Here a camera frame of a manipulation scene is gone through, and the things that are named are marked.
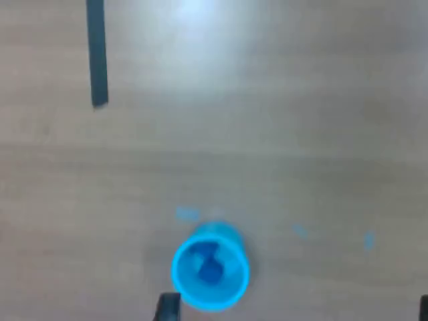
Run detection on blue cube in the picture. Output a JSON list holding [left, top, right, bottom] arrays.
[[197, 255, 224, 284], [189, 242, 220, 261]]

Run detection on black tape strip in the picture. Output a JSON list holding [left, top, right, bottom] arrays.
[[86, 0, 109, 108]]

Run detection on blue plastic bin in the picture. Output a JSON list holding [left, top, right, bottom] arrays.
[[171, 220, 251, 312]]

